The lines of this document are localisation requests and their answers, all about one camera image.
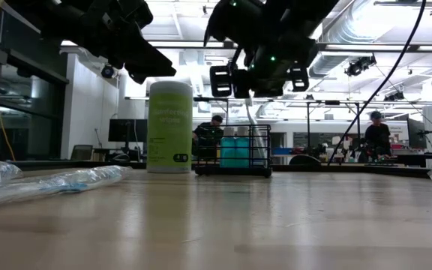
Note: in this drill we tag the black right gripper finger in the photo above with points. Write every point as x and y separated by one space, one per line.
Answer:
268 90
242 84

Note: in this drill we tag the clear plastic bag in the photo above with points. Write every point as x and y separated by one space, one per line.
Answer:
51 185

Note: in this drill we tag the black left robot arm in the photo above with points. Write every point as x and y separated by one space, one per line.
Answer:
51 15

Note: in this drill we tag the person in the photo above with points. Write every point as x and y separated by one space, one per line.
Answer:
378 138
217 120

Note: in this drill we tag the black computer monitor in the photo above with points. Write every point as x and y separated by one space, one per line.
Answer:
415 133
126 130

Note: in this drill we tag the green disinfecting wipes canister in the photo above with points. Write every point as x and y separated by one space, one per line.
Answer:
170 127

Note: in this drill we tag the blue storage bin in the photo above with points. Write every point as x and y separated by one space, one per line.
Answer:
281 151

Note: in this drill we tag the dark office chair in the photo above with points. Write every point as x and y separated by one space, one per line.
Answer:
81 152

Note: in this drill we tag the black overhead light bar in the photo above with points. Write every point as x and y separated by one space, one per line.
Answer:
369 48

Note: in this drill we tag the black ceiling camera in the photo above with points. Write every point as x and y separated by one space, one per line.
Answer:
108 72
394 96
358 66

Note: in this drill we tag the tall black metal frame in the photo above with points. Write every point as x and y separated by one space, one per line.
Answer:
308 112

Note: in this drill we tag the silver ventilation duct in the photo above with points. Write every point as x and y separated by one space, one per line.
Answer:
366 22

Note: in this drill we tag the black aluminium table frame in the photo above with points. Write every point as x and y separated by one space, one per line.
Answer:
69 164

